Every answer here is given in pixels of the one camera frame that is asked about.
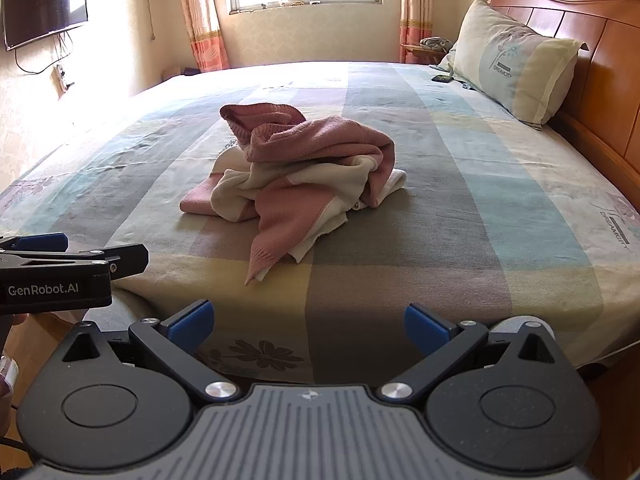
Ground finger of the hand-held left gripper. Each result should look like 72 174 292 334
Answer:
0 243 150 281
0 232 69 254

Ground pastel patchwork bed sheet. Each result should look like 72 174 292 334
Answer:
0 60 640 386

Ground black television cables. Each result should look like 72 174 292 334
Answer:
14 30 68 75

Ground pastel flower print pillow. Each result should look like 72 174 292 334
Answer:
451 0 590 131
439 40 463 81

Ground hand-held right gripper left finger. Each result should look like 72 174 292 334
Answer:
60 300 241 403

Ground pink and white knit sweater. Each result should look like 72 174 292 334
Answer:
179 102 408 287

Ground orange striped curtain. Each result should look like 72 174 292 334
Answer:
400 0 437 63
172 0 231 73

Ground black wall television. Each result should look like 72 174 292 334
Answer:
0 0 89 52

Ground person's left hand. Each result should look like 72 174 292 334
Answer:
0 354 22 436

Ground wooden nightstand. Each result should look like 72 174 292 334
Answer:
400 42 447 64

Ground wall power strip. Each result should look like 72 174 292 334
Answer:
52 65 76 99

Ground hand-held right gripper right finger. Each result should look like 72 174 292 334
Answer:
375 302 558 403

